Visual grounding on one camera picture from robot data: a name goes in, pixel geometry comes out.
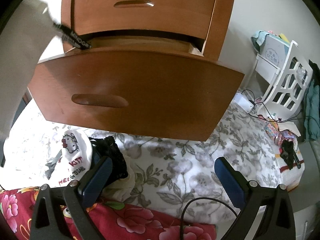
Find light blue album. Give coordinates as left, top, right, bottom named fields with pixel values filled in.
left=261, top=34, right=292, bottom=64

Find white power strip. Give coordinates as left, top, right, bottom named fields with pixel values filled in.
left=235, top=92, right=254, bottom=113

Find dark teal hanging clothes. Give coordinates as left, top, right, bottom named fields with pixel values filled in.
left=300, top=60, right=320, bottom=143

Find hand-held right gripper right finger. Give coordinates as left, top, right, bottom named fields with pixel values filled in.
left=214, top=156, right=297, bottom=240

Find black lace underwear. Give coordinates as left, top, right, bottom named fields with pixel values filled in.
left=89, top=135, right=129, bottom=188

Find teal cloth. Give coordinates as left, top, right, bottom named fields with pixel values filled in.
left=251, top=31, right=268, bottom=50

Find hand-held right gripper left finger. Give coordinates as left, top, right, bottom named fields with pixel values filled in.
left=30, top=156, right=113, bottom=240

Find colourful cube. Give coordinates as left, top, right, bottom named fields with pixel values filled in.
left=262, top=122, right=279, bottom=139

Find white cartoon print garment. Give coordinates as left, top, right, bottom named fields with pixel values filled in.
left=46, top=129, right=94, bottom=188

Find sheer white cloth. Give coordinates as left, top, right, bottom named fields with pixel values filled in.
left=102, top=155, right=138, bottom=202

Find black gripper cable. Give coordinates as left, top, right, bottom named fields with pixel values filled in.
left=180, top=197, right=240, bottom=240

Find grey floral white blanket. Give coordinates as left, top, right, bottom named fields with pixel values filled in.
left=5, top=97, right=285, bottom=224

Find cream cloth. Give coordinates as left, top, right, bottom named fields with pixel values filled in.
left=277, top=121, right=302, bottom=137

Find white lattice chair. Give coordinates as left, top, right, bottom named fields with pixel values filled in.
left=257, top=40, right=314, bottom=117

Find wooden drawer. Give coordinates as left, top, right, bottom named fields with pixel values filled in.
left=27, top=36, right=245, bottom=142
left=71, top=0, right=218, bottom=42

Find small white shelf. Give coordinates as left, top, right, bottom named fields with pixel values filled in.
left=255, top=54, right=280, bottom=80

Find colourful pouch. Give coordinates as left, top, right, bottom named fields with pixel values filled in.
left=275, top=130, right=298, bottom=147

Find red floral blanket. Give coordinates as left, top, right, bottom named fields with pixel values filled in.
left=0, top=186, right=218, bottom=240

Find black toy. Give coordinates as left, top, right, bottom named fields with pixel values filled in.
left=279, top=140, right=302, bottom=169

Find wooden nightstand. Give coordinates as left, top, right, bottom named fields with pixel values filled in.
left=59, top=0, right=242, bottom=58

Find white garment black waistband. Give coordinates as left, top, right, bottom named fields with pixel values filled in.
left=0, top=0, right=92, bottom=133

